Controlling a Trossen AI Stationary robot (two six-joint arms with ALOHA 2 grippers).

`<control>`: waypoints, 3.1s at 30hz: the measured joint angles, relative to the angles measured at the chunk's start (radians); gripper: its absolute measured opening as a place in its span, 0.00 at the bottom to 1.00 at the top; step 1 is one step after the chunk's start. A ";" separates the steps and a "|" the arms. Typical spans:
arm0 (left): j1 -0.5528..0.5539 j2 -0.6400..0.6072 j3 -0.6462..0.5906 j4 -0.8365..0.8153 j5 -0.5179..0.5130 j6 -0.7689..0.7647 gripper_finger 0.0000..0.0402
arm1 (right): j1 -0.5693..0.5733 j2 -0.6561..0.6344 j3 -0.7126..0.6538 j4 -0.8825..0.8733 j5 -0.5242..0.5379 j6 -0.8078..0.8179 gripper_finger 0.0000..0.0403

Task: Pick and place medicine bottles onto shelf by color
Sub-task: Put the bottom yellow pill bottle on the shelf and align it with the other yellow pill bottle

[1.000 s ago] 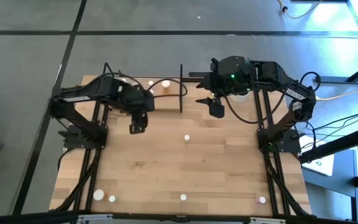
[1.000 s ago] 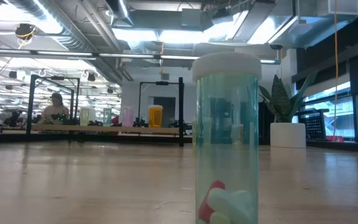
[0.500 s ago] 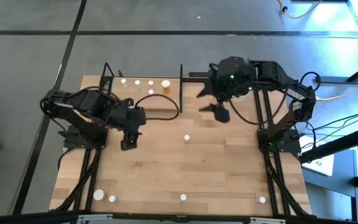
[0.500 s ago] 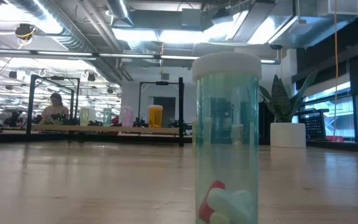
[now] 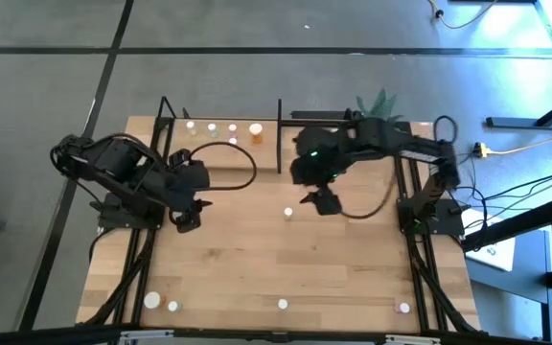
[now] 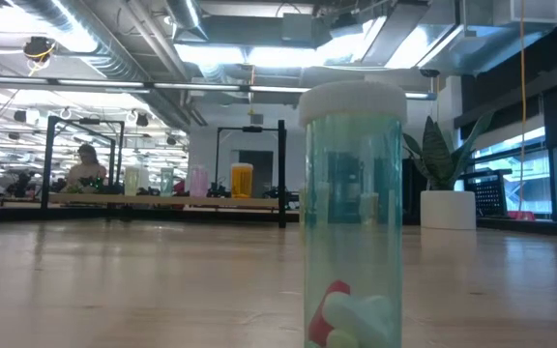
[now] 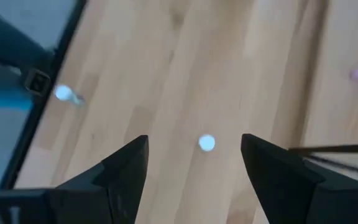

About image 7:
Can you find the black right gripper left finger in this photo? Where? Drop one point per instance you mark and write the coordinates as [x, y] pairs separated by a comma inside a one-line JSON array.
[[117, 193]]

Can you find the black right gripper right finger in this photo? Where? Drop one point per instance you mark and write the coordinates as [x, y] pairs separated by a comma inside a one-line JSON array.
[[278, 180]]

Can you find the dark diagonal support bar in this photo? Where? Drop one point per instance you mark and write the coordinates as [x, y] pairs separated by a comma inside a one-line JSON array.
[[8, 40]]

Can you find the black aluminium table frame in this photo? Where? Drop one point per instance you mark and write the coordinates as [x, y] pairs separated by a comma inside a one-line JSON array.
[[32, 124]]

